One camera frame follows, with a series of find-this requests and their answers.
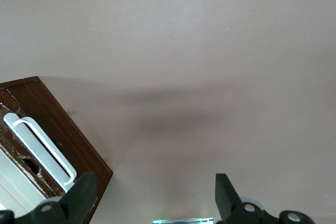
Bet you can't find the brown drawer with wood interior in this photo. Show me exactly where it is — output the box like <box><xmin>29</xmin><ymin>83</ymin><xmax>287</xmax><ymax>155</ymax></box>
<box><xmin>0</xmin><ymin>87</ymin><xmax>77</xmax><ymax>201</ymax></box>

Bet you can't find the white metal drawer handle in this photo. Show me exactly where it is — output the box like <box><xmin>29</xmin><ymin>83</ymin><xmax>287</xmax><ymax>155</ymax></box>
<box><xmin>3</xmin><ymin>112</ymin><xmax>77</xmax><ymax>194</ymax></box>

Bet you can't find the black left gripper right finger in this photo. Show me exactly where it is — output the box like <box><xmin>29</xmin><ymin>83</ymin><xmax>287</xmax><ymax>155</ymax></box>
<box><xmin>215</xmin><ymin>173</ymin><xmax>316</xmax><ymax>224</ymax></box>

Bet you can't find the brown table cover sheet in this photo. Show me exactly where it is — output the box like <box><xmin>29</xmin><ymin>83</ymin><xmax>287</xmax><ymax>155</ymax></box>
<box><xmin>0</xmin><ymin>0</ymin><xmax>336</xmax><ymax>224</ymax></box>

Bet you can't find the dark brown wooden drawer cabinet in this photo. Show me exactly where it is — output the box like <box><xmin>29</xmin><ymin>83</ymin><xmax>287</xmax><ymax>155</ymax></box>
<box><xmin>0</xmin><ymin>76</ymin><xmax>113</xmax><ymax>224</ymax></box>

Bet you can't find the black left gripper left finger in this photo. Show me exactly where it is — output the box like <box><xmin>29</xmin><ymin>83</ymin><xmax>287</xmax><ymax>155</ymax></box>
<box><xmin>0</xmin><ymin>172</ymin><xmax>98</xmax><ymax>224</ymax></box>

